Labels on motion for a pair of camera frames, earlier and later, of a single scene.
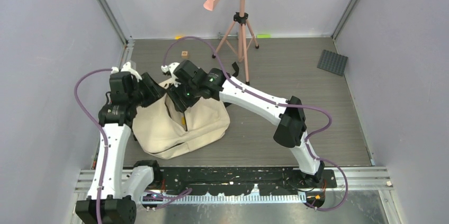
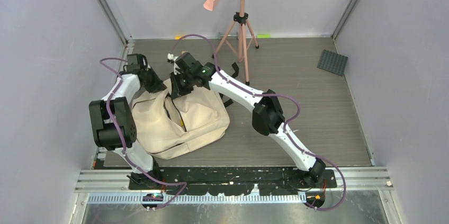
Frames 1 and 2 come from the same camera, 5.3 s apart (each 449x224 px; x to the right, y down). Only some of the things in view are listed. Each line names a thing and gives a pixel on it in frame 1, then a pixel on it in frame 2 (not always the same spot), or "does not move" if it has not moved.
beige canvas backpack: x=162 y=131 does not move
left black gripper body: x=147 y=93 -> x=153 y=83
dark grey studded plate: x=332 y=62 does not move
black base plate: x=237 y=181 does not move
